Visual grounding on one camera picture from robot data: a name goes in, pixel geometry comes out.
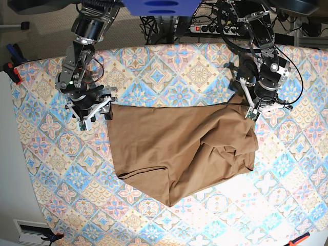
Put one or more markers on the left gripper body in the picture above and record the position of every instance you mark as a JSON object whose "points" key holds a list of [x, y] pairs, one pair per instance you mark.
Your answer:
{"points": [[269, 79]]}

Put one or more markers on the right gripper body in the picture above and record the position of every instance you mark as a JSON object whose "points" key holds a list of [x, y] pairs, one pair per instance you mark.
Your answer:
{"points": [[84, 101]]}

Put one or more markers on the brown t-shirt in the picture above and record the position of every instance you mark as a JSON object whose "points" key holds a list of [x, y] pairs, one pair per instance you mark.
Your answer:
{"points": [[171, 153]]}

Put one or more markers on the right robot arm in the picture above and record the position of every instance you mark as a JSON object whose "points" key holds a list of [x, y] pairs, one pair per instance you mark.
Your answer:
{"points": [[75, 80]]}

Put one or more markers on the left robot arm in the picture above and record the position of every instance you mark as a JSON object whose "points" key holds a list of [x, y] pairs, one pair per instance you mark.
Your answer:
{"points": [[246, 28]]}

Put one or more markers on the white power strip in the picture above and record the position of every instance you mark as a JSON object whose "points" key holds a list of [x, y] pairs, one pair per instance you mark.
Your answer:
{"points": [[213, 29]]}

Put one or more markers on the blue clamp upper left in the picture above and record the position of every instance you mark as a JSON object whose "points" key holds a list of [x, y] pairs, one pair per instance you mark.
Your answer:
{"points": [[16, 54]]}

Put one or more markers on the red black clamp left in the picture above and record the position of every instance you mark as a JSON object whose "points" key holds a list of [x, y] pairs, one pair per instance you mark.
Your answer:
{"points": [[13, 73]]}

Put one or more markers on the white floor vent box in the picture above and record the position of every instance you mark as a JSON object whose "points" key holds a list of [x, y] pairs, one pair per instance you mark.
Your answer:
{"points": [[31, 233]]}

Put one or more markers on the blue black clamp bottom left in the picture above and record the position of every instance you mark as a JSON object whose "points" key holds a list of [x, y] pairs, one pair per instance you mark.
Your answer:
{"points": [[52, 237]]}

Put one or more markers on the orange clamp bottom right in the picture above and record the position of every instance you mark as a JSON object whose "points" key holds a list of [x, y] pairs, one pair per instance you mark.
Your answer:
{"points": [[299, 239]]}

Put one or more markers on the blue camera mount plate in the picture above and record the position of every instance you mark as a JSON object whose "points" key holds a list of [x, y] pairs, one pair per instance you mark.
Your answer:
{"points": [[161, 7]]}

